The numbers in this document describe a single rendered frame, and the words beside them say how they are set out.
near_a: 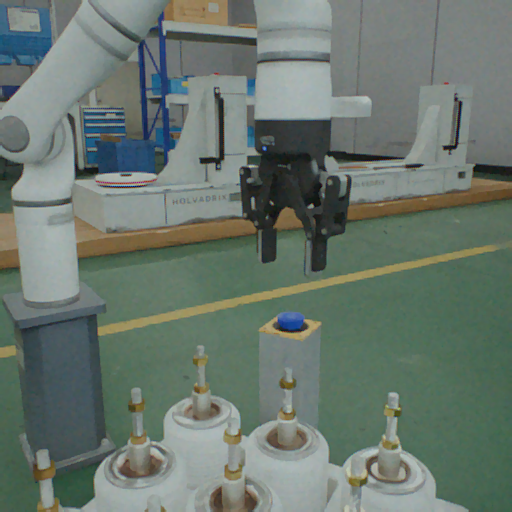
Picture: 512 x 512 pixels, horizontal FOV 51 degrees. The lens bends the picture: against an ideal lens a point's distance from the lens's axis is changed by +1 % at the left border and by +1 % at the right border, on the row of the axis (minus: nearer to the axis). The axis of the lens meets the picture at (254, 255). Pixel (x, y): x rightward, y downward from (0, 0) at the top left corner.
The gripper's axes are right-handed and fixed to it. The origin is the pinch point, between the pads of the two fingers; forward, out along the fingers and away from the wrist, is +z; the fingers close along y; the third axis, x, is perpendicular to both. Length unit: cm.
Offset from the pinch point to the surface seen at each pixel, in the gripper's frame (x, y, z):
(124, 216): 80, -185, 32
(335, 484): 6.1, 2.6, 29.7
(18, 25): 179, -568, -101
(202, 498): -13.4, 1.7, 21.7
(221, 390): 29, -49, 47
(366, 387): 55, -28, 47
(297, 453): -1.3, 3.0, 21.7
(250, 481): -8.2, 3.0, 21.7
